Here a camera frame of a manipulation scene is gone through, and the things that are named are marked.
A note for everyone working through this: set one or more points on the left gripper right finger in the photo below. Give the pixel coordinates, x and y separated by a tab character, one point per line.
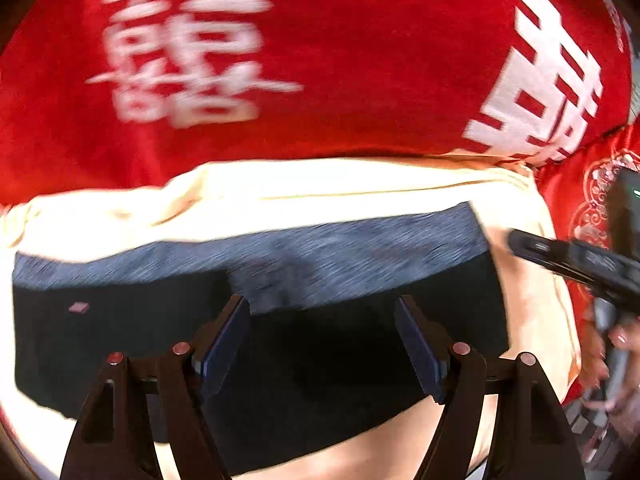
531	437

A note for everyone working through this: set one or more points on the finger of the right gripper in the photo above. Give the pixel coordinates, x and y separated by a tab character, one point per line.
557	256

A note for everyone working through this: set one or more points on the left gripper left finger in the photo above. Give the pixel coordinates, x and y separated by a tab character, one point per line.
113	439

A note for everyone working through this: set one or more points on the black pants with blue trim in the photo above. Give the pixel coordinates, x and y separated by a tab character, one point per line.
321	361

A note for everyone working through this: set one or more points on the red embroidered pillow right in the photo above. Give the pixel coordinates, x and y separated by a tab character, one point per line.
575	189

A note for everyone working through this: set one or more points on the cream seat cushion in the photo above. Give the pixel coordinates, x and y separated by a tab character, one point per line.
225	199

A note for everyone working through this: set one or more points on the red sofa cover with characters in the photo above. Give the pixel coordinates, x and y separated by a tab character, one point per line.
127	93

